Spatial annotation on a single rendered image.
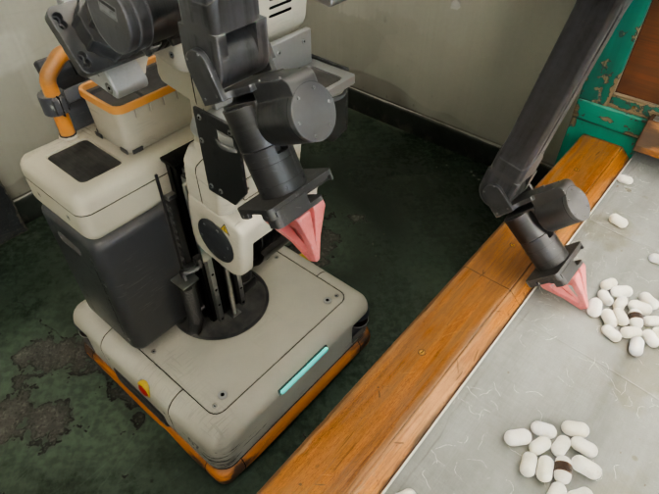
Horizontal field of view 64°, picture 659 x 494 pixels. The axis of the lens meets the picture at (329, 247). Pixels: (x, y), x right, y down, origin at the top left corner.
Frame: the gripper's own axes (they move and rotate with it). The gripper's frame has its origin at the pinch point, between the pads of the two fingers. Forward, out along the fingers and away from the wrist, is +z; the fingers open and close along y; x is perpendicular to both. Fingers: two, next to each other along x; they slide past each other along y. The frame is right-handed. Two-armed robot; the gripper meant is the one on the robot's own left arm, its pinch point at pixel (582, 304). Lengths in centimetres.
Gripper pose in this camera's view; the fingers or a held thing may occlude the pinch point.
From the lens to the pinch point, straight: 100.4
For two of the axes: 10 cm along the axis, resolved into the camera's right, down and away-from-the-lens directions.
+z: 5.8, 8.1, 0.9
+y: 6.5, -5.3, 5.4
